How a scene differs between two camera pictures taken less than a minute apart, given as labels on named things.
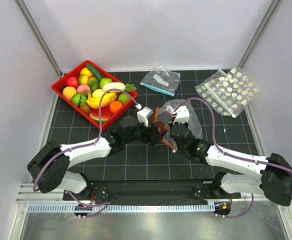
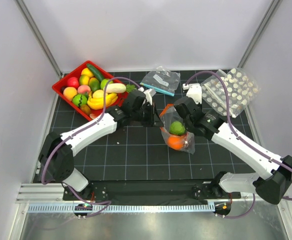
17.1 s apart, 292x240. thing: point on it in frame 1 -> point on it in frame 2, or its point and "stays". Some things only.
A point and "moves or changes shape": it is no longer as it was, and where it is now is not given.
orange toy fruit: (115, 106) moves or changes shape
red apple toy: (72, 81) stays
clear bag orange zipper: (163, 113) moves or changes shape
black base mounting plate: (152, 190) stays
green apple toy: (104, 80) stays
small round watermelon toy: (79, 99) stays
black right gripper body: (181, 149) -> (188, 125)
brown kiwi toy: (85, 108) stays
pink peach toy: (83, 88) stays
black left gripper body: (141, 133) -> (143, 115)
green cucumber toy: (94, 71) stays
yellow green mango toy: (83, 79) stays
